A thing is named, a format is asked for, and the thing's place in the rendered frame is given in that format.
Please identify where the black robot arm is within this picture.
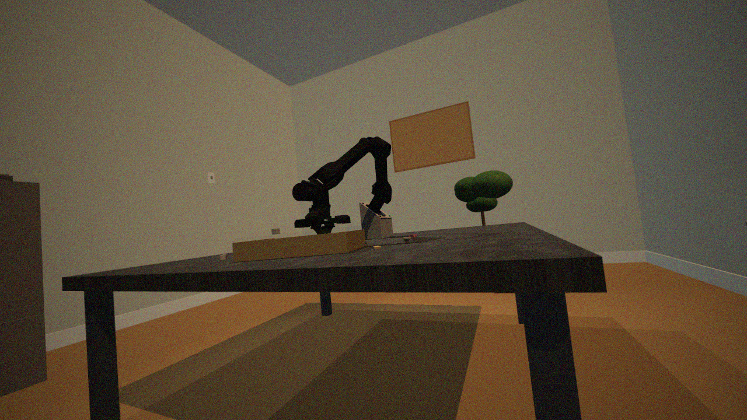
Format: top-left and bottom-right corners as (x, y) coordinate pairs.
(292, 136), (392, 226)

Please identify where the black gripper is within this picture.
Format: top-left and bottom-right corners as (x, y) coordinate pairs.
(294, 201), (351, 230)

